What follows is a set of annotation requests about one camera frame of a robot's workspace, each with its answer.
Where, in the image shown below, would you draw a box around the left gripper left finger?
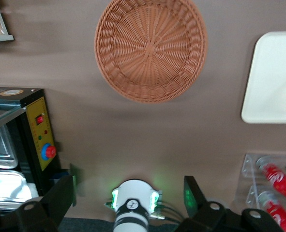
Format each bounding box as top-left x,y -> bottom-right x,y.
0,174 -> 77,232

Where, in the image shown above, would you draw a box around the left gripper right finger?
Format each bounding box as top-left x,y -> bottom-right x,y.
178,175 -> 286,232

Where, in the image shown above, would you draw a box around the cream plastic tray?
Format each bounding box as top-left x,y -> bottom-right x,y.
241,31 -> 286,125

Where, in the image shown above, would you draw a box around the round brown wicker basket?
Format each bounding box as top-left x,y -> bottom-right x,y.
93,0 -> 209,104

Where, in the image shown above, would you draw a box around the steel warmer pan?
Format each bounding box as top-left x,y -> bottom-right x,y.
0,169 -> 34,206
0,120 -> 19,170

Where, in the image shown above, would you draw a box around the clear acrylic bottle rack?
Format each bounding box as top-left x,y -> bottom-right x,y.
233,153 -> 286,232

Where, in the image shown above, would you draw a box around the red cola bottle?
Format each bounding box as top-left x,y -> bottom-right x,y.
257,190 -> 286,232
256,156 -> 286,209

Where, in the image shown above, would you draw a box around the black food warmer case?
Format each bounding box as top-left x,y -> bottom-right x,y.
0,86 -> 78,216

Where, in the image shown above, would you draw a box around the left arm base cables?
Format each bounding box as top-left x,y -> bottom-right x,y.
154,201 -> 182,222

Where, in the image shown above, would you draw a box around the grey wire snack tray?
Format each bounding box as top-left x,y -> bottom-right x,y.
0,0 -> 15,44

